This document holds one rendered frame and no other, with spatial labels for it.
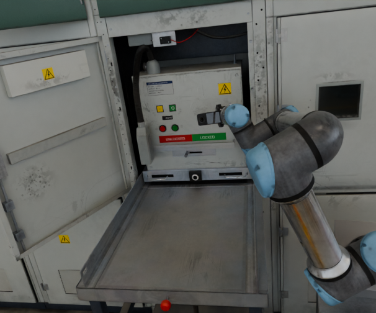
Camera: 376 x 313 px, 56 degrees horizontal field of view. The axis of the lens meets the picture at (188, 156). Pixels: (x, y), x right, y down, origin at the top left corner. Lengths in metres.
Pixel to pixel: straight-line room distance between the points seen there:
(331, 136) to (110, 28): 1.08
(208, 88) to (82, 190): 0.72
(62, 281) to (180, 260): 1.19
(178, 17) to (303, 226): 0.98
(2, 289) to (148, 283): 1.54
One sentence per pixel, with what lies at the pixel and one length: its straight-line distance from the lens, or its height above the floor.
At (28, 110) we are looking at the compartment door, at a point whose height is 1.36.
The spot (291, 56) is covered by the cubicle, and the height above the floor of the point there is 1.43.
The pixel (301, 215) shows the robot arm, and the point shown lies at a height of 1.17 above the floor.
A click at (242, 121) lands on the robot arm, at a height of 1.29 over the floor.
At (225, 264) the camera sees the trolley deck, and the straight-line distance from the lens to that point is 1.25.
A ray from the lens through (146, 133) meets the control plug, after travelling 1.61.
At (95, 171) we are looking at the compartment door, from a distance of 1.67.
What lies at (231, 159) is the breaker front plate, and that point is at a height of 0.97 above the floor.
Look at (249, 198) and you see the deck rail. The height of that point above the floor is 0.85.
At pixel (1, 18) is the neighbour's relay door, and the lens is 1.54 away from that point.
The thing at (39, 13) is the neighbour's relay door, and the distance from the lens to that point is 1.57.
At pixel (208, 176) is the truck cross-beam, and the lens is 1.73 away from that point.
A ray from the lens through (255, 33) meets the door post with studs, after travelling 1.50.
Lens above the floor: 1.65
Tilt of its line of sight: 23 degrees down
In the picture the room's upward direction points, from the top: 7 degrees counter-clockwise
